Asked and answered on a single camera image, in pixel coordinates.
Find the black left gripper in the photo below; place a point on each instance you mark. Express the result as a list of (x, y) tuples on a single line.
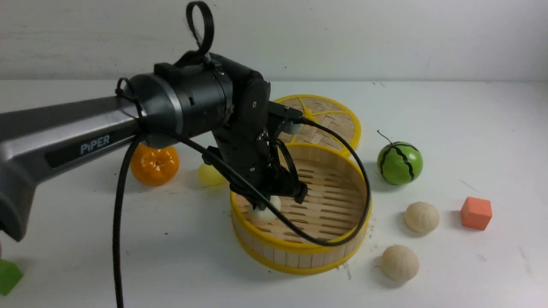
[(261, 158)]

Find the white bun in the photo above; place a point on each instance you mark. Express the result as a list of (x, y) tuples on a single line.
[(399, 263), (259, 216), (422, 217)]

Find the yellow bun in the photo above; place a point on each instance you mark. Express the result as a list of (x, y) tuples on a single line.
[(209, 176)]

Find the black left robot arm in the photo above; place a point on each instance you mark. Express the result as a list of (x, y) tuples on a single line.
[(217, 95)]

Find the bamboo steamer tray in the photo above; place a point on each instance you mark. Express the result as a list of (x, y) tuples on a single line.
[(330, 211)]

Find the bamboo steamer lid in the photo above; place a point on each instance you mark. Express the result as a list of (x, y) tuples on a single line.
[(329, 113)]

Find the orange toy tangerine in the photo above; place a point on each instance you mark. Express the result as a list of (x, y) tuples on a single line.
[(154, 167)]

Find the green toy watermelon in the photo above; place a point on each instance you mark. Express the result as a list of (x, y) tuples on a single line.
[(399, 163)]

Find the orange foam cube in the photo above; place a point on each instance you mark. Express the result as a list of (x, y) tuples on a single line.
[(476, 213)]

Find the green foam cube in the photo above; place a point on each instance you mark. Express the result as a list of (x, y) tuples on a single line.
[(10, 276)]

